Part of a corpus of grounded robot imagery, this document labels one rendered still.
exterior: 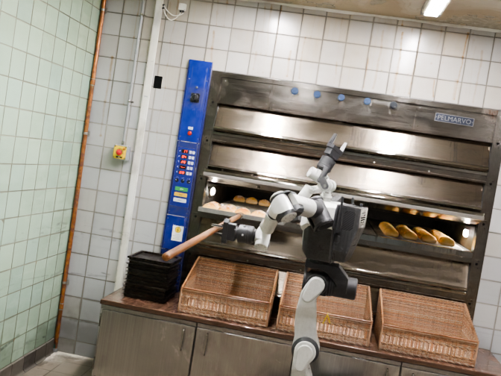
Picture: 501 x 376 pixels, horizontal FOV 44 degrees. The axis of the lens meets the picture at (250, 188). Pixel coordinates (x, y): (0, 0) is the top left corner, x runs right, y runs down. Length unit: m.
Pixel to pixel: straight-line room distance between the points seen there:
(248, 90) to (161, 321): 1.60
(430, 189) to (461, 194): 0.20
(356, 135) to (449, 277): 1.09
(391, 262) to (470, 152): 0.87
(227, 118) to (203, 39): 0.56
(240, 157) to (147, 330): 1.28
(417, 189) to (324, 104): 0.82
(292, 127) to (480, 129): 1.20
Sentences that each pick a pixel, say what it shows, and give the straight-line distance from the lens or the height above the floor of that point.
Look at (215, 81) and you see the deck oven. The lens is 4.27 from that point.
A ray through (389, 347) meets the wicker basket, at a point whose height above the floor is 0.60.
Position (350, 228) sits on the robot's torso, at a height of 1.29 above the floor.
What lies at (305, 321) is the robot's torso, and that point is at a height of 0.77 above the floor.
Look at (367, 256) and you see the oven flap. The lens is 4.21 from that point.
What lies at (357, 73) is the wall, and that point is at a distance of 4.20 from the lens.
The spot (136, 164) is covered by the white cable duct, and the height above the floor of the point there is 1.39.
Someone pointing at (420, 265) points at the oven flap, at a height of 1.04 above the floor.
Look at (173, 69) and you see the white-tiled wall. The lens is 4.34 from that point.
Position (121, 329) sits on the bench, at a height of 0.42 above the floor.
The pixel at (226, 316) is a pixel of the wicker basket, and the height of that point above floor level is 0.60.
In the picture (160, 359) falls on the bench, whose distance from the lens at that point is 3.92.
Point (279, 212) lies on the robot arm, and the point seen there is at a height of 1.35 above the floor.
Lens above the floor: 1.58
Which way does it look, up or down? 3 degrees down
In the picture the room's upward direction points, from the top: 9 degrees clockwise
